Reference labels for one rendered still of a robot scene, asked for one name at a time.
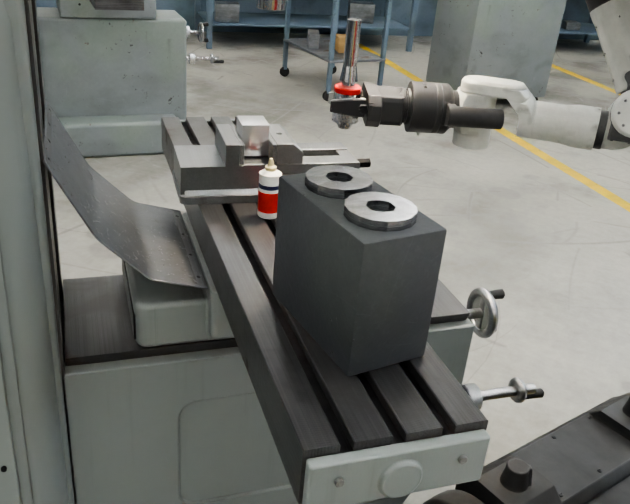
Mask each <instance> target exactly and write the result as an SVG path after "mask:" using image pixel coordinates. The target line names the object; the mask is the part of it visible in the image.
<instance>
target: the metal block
mask: <svg viewBox="0 0 630 504"><path fill-rule="evenodd" d="M269 130H270V125H269V123H268V122H267V121H266V119H265V118H264V116H237V120H236V131H237V133H238V134H239V136H240V138H241V140H242V141H243V143H244V145H245V152H244V156H262V155H268V149H269Z"/></svg>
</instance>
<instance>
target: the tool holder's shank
mask: <svg viewBox="0 0 630 504"><path fill-rule="evenodd" d="M361 21H362V20H361V19H356V18H348V19H347V26H346V37H345V48H344V59H343V67H342V71H341V75H340V79H339V80H340V81H342V86H343V87H347V88H353V87H355V82H358V76H357V61H358V51H359V41H360V31H361Z"/></svg>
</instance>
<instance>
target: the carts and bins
mask: <svg viewBox="0 0 630 504"><path fill-rule="evenodd" d="M392 1H393V0H387V4H386V13H385V21H384V29H383V38H382V46H381V54H380V56H378V55H376V54H374V53H371V52H369V51H367V50H364V49H362V48H359V51H358V61H357V62H379V61H380V63H379V71H378V79H377V85H379V86H382V82H383V74H384V66H385V61H386V59H385V58H386V50H387V42H388V34H389V26H390V17H391V9H392ZM340 2H341V0H333V11H332V22H331V34H330V37H328V38H320V35H319V30H318V29H308V36H307V38H289V29H290V13H291V0H286V13H285V30H284V38H283V41H284V47H283V64H282V68H281V69H280V74H281V75H282V76H284V77H285V76H287V75H288V74H289V69H288V68H287V61H288V45H289V44H291V45H293V46H295V47H297V48H299V49H301V50H303V51H305V52H307V53H309V54H312V55H314V56H316V57H318V58H320V59H322V60H324V61H326V62H328V68H327V79H326V91H325V92H324V93H323V95H322V97H323V99H324V100H325V101H328V97H329V92H330V91H331V85H332V74H334V73H335V72H336V70H337V68H336V66H335V63H343V59H344V48H345V37H346V34H338V24H339V13H340Z"/></svg>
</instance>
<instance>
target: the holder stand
mask: <svg viewBox="0 0 630 504"><path fill-rule="evenodd" d="M446 233H447V230H446V228H444V227H443V226H441V225H440V224H438V223H437V222H435V221H434V220H432V219H431V218H429V217H428V216H426V215H425V214H423V213H422V212H420V211H419V210H417V207H416V206H415V205H414V204H413V203H412V202H411V201H409V200H407V199H405V198H403V197H401V196H397V195H394V194H393V193H391V192H390V191H388V190H387V189H385V188H384V187H382V186H381V185H379V184H378V183H376V182H375V181H373V178H372V177H371V176H370V175H369V174H368V173H366V172H364V171H362V170H360V169H357V168H353V167H349V166H342V165H321V166H317V167H313V168H311V169H309V170H308V171H307V172H306V173H299V174H291V175H283V176H280V177H279V187H278V203H277V220H276V236H275V253H274V269H273V286H272V293H273V295H274V296H275V297H276V298H277V299H278V300H279V301H280V302H281V303H282V305H283V306H284V307H285V308H286V309H287V310H288V311H289V312H290V313H291V315H292V316H293V317H294V318H295V319H296V320H297V321H298V322H299V323H300V324H301V326H302V327H303V328H304V329H305V330H306V331H307V332H308V333H309V334H310V335H311V337H312V338H313V339H314V340H315V341H316V342H317V343H318V344H319V345H320V346H321V348H322V349H323V350H324V351H325V352H326V353H327V354H328V355H329V356H330V357H331V359H332V360H333V361H334V362H335V363H336V364H337V365H338V366H339V367H340V368H341V370H342V371H343V372H344V373H345V374H346V375H347V376H353V375H357V374H360V373H364V372H367V371H371V370H375V369H378V368H382V367H385V366H389V365H392V364H396V363H400V362H403V361H407V360H410V359H414V358H417V357H421V356H423V355H424V354H425V348H426V343H427V337H428V332H429V326H430V321H431V315H432V310H433V304H434V299H435V293H436V288H437V282H438V277H439V271H440V266H441V260H442V255H443V249H444V244H445V238H446Z"/></svg>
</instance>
